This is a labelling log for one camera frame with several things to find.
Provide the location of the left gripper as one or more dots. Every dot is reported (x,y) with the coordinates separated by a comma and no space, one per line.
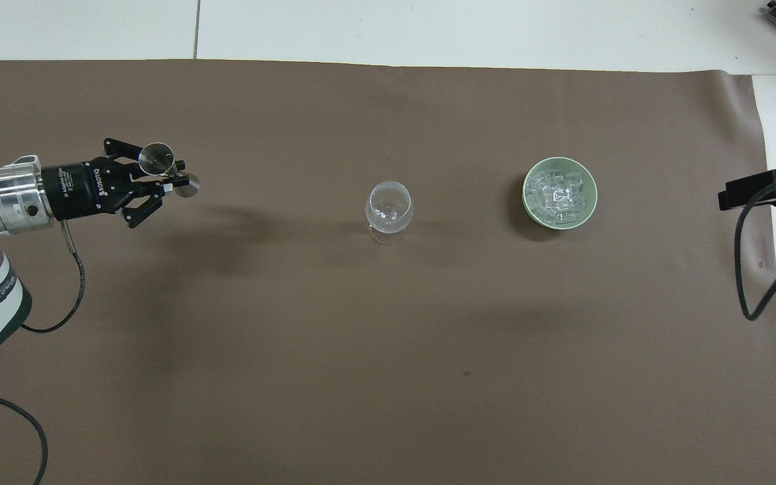
(85,190)

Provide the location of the steel double jigger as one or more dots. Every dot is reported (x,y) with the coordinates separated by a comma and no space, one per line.
(157,159)

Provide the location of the clear stemless wine glass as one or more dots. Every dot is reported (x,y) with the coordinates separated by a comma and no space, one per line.
(389,209)

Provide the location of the clear ice cube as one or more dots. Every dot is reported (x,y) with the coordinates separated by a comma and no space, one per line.
(555,212)
(541,185)
(563,197)
(578,183)

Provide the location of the pale green bowl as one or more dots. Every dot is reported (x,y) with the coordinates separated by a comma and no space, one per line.
(528,202)

